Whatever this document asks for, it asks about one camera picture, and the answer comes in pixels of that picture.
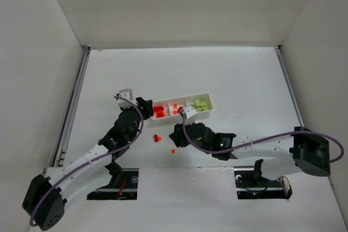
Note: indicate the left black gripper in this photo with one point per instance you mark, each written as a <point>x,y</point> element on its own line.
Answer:
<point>142,108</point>

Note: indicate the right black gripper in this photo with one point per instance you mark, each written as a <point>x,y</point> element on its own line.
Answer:
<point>182,133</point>

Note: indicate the orange round lego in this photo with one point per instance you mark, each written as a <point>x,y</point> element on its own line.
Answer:
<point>160,114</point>

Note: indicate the red slope lego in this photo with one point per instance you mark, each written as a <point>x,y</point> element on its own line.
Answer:
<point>180,109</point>

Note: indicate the large lime green lego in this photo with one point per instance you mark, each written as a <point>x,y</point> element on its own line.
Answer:
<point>200,105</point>

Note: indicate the dark red lego cluster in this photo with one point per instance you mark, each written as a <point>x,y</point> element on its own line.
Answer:
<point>158,108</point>

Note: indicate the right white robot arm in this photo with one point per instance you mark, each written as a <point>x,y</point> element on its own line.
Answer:
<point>301,150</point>

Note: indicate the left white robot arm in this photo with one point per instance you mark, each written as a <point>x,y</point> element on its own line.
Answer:
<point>47,198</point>

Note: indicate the white three-compartment tray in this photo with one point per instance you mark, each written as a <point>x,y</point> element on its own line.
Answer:
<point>167,111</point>

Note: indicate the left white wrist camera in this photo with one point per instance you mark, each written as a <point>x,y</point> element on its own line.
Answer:
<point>124,98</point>

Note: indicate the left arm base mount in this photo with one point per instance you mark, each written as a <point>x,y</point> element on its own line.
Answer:
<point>123,187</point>

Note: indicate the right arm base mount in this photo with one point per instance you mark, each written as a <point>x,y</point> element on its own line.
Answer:
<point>251,185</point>

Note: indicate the left aluminium rail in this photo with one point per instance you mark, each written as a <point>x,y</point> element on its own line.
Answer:
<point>63,141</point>

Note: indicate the aluminium rail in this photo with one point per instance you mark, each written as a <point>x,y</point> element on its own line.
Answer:
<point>289,86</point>
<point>63,141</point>

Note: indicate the right aluminium rail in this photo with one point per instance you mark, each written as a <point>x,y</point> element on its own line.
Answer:
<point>289,86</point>

